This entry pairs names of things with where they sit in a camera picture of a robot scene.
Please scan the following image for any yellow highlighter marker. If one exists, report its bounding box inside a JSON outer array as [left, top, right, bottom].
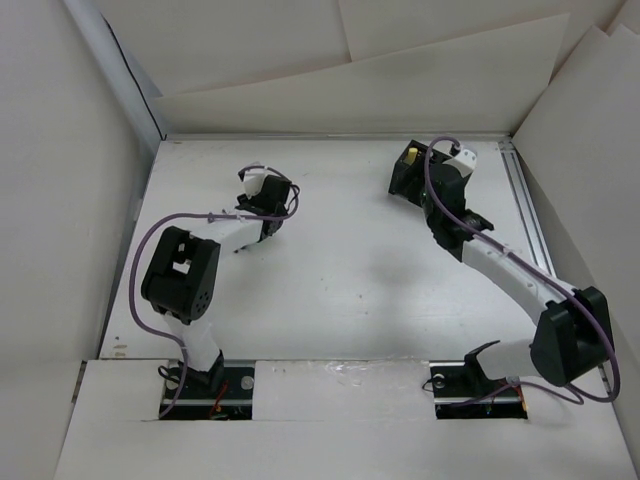
[[403, 147, 421, 165]]

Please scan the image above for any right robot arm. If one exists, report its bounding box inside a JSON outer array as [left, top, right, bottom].
[[421, 147, 617, 394]]

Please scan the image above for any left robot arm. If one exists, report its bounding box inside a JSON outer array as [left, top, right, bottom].
[[141, 168, 300, 397]]

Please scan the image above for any black two-compartment organizer box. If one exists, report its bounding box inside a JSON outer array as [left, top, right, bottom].
[[388, 140, 427, 207]]

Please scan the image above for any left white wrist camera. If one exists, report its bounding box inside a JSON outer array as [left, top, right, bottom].
[[242, 170, 265, 198]]

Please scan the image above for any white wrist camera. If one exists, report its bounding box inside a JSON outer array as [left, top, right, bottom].
[[445, 144, 477, 178], [242, 170, 265, 198]]

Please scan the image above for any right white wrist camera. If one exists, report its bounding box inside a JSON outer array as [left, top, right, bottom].
[[445, 144, 477, 178]]

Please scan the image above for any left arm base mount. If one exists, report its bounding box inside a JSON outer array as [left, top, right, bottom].
[[158, 361, 255, 421]]

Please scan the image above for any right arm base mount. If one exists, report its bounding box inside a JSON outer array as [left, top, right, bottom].
[[422, 361, 528, 420]]

